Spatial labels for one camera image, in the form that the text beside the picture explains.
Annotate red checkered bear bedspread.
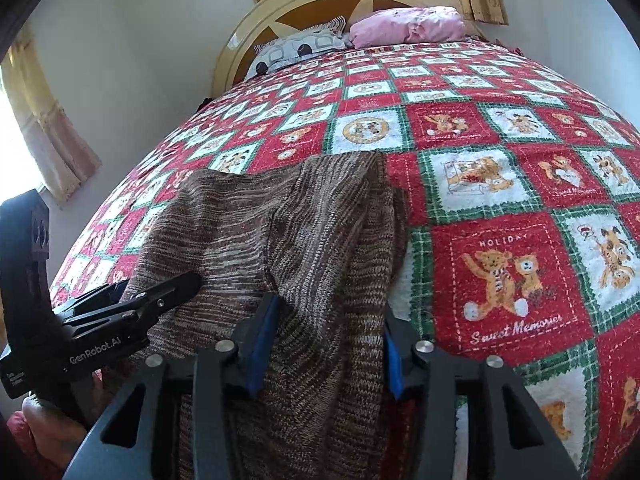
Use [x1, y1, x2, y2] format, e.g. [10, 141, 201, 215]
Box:
[52, 39, 639, 479]

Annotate black item beside bed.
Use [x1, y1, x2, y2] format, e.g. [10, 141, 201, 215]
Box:
[196, 98, 213, 112]

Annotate grey white patterned pillow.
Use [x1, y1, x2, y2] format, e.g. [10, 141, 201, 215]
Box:
[244, 15, 348, 81]

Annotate side window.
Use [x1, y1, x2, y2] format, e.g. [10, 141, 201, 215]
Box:
[0, 87, 43, 202]

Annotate brown knitted sweater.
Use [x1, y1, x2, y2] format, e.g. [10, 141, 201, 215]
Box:
[126, 152, 408, 479]

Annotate pink pillow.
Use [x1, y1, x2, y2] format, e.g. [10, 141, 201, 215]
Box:
[349, 6, 466, 49]

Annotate yellow side window curtain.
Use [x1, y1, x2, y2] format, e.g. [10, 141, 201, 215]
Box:
[1, 25, 101, 204]

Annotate cream arched wooden headboard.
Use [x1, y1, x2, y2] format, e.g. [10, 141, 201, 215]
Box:
[210, 0, 462, 98]

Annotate left hand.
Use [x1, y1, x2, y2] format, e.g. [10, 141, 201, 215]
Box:
[22, 393, 88, 470]

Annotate red jacket sleeve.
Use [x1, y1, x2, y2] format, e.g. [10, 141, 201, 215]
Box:
[6, 411, 63, 480]

